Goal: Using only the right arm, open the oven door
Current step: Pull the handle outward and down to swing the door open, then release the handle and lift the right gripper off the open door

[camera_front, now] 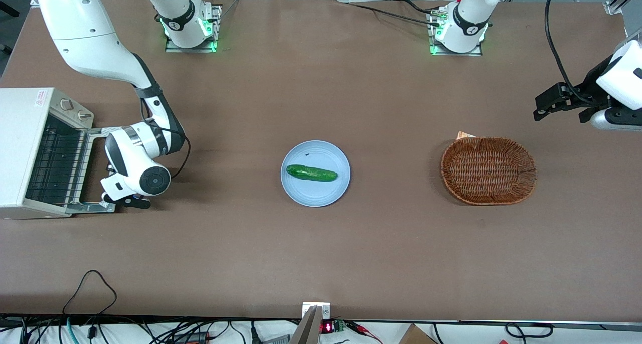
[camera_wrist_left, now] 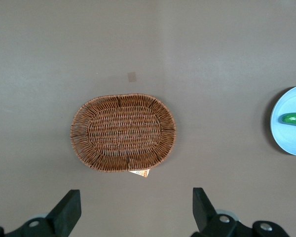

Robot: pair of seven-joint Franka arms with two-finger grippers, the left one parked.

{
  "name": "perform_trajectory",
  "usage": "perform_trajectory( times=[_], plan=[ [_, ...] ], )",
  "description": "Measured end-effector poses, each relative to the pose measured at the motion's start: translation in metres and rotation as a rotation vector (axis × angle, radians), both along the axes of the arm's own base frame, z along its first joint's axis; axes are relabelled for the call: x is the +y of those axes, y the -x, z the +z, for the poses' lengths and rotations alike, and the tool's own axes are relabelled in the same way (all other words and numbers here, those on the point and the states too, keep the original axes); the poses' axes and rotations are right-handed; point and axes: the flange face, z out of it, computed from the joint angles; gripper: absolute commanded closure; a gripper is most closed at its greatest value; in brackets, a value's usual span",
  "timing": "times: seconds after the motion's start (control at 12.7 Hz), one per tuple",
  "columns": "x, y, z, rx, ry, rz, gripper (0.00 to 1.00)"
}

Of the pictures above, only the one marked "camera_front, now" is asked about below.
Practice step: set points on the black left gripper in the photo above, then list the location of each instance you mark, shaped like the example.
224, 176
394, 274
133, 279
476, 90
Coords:
591, 87

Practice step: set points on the toaster oven glass door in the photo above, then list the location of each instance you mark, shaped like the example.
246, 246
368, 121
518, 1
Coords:
93, 207

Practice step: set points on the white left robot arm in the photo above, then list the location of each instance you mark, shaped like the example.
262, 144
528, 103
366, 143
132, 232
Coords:
469, 13

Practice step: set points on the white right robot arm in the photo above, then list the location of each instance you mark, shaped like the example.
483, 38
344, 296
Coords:
85, 33

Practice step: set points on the round oven knob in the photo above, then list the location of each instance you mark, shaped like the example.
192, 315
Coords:
65, 104
85, 116

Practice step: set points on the white toaster oven body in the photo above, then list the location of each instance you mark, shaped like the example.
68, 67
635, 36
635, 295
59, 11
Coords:
20, 133

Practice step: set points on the brown wicker oval basket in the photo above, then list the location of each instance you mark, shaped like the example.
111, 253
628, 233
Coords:
489, 171

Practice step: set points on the small beige paper tag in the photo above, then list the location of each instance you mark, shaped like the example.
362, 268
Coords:
464, 135

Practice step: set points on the black power adapter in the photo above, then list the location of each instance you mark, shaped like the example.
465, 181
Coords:
190, 338

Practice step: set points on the green cucumber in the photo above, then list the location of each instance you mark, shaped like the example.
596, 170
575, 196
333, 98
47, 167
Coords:
311, 173

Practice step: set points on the light blue round plate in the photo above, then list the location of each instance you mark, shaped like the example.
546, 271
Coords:
316, 193

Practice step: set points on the red digit voltage display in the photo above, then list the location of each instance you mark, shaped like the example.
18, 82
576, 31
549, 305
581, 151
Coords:
327, 327

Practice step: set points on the brown cardboard box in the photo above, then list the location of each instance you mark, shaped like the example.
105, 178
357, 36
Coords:
416, 336

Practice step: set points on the red alligator clip leads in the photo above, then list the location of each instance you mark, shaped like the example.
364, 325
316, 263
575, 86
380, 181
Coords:
363, 329

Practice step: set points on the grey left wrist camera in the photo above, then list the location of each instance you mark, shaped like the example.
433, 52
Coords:
617, 119

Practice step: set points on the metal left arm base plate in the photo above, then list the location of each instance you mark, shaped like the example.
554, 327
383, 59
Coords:
432, 45

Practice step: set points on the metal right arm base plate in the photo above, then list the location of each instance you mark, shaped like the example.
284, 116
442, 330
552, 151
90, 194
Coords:
218, 28

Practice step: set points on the grey aluminium mount bar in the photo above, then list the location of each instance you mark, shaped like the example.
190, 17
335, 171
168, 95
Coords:
307, 329

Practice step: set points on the silver camera mount bracket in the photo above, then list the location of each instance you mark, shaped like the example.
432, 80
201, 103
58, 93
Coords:
326, 311

